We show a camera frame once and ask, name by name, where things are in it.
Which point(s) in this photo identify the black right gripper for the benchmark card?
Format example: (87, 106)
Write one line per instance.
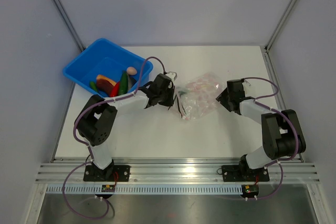
(222, 98)

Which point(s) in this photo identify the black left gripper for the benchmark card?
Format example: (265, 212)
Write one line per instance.
(169, 103)

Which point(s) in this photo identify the clear zip top bag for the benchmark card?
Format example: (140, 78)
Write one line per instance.
(199, 95)

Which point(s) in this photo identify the peach fake radish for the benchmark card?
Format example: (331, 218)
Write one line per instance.
(131, 71)

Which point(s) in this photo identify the green fake cucumber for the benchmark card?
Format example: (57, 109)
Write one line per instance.
(123, 84)

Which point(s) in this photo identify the red fake pepper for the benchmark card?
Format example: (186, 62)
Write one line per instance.
(115, 90)

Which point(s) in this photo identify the orange red fake papaya slice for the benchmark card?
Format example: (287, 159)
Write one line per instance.
(105, 84)

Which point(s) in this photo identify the small green fake pepper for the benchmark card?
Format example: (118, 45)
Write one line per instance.
(93, 86)

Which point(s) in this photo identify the grey fake fish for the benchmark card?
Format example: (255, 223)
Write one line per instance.
(131, 82)

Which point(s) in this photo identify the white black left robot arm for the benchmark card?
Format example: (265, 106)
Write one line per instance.
(93, 125)

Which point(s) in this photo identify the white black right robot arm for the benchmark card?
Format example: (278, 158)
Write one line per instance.
(282, 137)

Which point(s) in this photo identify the blue plastic bin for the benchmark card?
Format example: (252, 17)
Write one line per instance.
(108, 59)

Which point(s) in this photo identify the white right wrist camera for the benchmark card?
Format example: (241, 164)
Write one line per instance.
(247, 88)

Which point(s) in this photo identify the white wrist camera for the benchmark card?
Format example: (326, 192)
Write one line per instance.
(247, 88)
(172, 75)

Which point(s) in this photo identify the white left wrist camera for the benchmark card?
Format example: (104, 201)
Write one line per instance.
(172, 75)

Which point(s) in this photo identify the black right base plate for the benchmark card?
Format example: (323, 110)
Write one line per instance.
(234, 173)

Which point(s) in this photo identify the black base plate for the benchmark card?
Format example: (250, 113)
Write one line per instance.
(234, 173)
(119, 173)

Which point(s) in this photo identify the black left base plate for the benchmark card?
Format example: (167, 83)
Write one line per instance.
(119, 173)

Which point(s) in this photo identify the slotted white cable duct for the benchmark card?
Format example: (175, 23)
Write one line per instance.
(106, 189)

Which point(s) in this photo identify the aluminium mounting rail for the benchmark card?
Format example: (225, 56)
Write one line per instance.
(174, 171)

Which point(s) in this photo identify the aluminium frame post right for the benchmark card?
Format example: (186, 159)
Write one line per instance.
(281, 24)

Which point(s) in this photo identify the aluminium frame post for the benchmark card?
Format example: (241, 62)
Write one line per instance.
(64, 16)
(281, 24)

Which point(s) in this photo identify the aluminium frame post left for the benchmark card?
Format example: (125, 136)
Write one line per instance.
(64, 16)

